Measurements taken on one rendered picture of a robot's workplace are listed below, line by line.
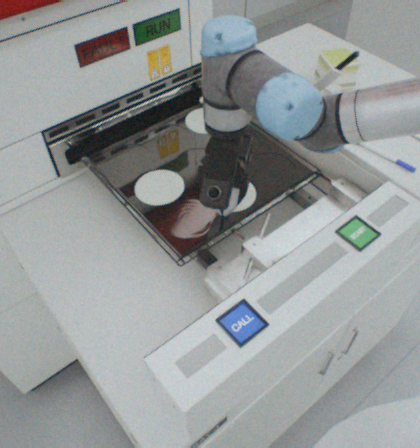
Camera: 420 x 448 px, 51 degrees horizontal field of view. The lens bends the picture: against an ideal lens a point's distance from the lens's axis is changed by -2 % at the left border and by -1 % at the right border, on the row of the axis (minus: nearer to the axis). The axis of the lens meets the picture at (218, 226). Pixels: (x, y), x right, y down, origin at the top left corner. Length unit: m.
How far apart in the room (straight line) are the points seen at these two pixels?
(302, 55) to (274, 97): 0.66
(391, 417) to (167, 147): 0.68
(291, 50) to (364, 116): 0.62
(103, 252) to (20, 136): 0.28
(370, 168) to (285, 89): 0.40
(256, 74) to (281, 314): 0.34
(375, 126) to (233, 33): 0.22
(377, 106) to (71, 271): 0.62
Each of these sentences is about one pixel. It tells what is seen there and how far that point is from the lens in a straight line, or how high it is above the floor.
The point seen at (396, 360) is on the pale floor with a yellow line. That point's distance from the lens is 1.79.
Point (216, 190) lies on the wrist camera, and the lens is 0.68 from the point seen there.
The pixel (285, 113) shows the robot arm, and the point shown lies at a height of 1.22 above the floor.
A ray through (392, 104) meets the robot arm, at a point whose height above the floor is 1.21.
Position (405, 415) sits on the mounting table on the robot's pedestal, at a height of 0.82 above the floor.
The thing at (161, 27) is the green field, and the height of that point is 1.10.
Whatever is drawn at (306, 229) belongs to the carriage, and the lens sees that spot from 0.87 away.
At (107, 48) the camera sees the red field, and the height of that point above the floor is 1.09.
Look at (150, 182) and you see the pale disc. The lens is 0.92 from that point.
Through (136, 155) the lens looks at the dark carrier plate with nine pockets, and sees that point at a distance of 0.99.
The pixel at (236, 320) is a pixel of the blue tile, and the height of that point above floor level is 0.96.
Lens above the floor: 1.54
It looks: 50 degrees down
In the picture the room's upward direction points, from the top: straight up
